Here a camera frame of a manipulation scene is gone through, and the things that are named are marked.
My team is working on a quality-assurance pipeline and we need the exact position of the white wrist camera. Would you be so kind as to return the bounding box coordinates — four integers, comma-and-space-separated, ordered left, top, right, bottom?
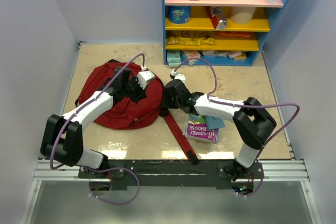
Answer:
170, 70, 186, 84
137, 70, 155, 90

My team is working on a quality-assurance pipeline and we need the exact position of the red silver snack bag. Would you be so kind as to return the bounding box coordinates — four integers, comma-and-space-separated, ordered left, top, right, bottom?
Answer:
211, 6, 228, 30

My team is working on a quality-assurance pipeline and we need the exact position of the aluminium frame rail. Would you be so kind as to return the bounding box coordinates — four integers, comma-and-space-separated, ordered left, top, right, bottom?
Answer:
33, 159, 310, 182

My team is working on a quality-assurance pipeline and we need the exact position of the purple storey treehouse book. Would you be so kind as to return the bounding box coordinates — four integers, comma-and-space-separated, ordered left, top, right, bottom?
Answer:
183, 114, 218, 144

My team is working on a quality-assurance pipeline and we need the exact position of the teal tissue box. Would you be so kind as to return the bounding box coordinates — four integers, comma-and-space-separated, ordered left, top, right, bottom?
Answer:
166, 50, 181, 68

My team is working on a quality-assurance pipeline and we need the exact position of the orange flat box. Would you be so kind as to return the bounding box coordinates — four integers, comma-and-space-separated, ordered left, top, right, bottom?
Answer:
216, 31, 253, 38

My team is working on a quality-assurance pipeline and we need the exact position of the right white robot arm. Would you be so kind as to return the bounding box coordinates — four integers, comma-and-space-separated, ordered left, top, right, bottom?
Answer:
164, 79, 277, 180

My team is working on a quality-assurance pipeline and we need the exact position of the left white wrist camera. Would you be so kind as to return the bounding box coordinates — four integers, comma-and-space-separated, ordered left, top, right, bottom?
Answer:
137, 70, 155, 90

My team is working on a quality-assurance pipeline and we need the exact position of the red student backpack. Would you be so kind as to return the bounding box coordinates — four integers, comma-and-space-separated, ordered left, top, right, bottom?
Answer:
75, 59, 200, 165

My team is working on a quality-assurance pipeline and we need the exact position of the blue snap wallet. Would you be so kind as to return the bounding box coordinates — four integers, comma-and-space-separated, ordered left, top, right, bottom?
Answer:
204, 115, 225, 130

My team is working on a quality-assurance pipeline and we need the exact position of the white cylindrical container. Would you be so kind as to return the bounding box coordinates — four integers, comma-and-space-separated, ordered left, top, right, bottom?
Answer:
229, 6, 256, 24

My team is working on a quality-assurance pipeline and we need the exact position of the blue shelf unit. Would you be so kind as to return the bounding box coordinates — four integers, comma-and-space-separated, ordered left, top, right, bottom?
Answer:
162, 0, 289, 66

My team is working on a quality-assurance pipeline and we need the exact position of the yellow sponge pack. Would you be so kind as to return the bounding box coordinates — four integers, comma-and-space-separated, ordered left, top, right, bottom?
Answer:
234, 52, 247, 61

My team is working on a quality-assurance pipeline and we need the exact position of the blue cartoon tin can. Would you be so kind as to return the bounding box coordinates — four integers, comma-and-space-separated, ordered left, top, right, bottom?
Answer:
167, 6, 191, 24

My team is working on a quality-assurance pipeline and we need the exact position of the yellow snack packet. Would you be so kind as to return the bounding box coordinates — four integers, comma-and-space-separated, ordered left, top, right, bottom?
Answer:
166, 37, 214, 46

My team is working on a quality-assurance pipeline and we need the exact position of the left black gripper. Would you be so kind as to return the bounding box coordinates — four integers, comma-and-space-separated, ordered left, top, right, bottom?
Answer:
122, 77, 148, 105

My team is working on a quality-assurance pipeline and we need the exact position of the purple cable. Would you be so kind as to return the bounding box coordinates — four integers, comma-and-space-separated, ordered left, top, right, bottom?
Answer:
170, 57, 301, 198
49, 53, 146, 205

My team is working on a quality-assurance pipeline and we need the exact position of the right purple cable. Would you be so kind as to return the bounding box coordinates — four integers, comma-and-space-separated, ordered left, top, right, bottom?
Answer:
170, 57, 301, 198

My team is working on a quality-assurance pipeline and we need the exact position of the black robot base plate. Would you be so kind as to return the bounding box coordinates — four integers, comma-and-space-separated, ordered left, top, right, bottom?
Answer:
78, 159, 264, 191

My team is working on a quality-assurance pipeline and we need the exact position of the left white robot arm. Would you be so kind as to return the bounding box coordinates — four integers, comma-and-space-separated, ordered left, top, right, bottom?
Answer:
40, 67, 155, 178

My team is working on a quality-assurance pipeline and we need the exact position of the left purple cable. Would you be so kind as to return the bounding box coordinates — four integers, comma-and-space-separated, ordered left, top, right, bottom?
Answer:
49, 53, 146, 205

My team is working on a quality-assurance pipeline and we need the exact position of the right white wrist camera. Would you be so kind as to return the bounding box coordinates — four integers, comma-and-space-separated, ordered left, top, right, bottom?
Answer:
170, 70, 186, 84

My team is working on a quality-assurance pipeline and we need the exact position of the white orange tissue pack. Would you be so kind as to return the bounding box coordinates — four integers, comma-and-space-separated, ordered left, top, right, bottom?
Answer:
182, 50, 201, 66

